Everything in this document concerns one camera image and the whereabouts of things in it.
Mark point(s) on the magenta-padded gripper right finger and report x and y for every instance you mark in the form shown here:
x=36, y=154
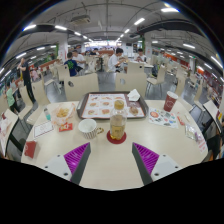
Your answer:
x=147, y=158

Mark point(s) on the colourful printed flyer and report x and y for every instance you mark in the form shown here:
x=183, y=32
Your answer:
x=163, y=117

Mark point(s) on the red paper cup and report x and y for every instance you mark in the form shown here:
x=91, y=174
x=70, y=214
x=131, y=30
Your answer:
x=170, y=102

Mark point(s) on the ceiling air conditioner unit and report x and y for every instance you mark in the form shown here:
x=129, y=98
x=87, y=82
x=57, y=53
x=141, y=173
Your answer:
x=80, y=19

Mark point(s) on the person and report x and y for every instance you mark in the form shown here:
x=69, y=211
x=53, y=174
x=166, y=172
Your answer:
x=80, y=60
x=140, y=57
x=26, y=75
x=11, y=98
x=114, y=61
x=71, y=66

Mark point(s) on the beige chairs group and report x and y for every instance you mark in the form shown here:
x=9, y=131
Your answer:
x=40, y=93

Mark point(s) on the white printed card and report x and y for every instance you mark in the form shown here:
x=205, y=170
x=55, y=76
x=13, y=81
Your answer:
x=43, y=129

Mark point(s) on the red sauce packet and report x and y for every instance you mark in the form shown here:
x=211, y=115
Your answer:
x=66, y=127
x=181, y=120

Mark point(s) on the brown bun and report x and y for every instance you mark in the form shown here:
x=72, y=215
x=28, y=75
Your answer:
x=134, y=110

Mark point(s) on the beige neighbouring table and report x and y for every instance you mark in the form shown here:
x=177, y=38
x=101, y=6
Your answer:
x=8, y=128
x=213, y=111

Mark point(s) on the printed paper tray liner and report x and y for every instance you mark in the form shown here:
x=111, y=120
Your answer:
x=100, y=106

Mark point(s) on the clear bottle with yellow drink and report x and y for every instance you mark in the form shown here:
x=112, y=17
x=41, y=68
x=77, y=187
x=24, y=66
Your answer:
x=118, y=125

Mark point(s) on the ceiling lights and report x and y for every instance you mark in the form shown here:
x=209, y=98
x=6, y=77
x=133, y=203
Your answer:
x=170, y=10

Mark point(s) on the beige chair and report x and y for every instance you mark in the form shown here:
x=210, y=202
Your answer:
x=81, y=86
x=131, y=81

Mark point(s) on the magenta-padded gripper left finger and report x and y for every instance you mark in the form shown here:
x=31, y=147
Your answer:
x=76, y=158

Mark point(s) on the pink and white flyer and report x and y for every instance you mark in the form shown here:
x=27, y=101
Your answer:
x=201, y=143

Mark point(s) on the white patterned mug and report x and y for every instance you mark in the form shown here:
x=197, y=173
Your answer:
x=87, y=128

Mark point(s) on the flat round red coaster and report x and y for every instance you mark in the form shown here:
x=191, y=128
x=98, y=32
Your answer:
x=116, y=142

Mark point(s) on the red box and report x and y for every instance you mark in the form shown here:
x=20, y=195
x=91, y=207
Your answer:
x=30, y=149

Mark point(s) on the white crumpled napkin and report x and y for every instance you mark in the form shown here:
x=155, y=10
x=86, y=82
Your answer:
x=133, y=95

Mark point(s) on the clear plastic packet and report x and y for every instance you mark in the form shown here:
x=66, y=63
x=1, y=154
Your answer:
x=190, y=131

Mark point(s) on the dark brown food tray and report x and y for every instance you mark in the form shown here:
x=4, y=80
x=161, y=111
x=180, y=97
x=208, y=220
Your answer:
x=80, y=106

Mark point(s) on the small teal bottle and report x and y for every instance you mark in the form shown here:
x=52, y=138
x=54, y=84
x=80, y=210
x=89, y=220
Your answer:
x=47, y=115

